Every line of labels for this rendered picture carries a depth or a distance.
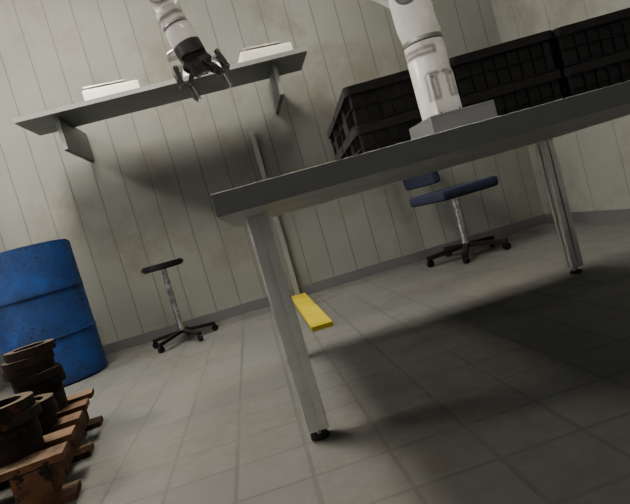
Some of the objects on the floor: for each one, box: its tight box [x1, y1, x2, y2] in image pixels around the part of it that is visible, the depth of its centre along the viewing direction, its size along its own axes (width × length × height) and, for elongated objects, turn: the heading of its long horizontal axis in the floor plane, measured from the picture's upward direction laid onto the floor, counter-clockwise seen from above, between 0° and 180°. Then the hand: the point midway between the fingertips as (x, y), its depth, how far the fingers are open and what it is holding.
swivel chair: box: [403, 171, 511, 267], centre depth 398 cm, size 64×61×110 cm
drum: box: [0, 239, 108, 394], centre depth 360 cm, size 61×61×93 cm
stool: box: [141, 258, 218, 353], centre depth 382 cm, size 49×46×58 cm
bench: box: [210, 75, 630, 441], centre depth 180 cm, size 160×160×70 cm
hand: (213, 92), depth 142 cm, fingers open, 9 cm apart
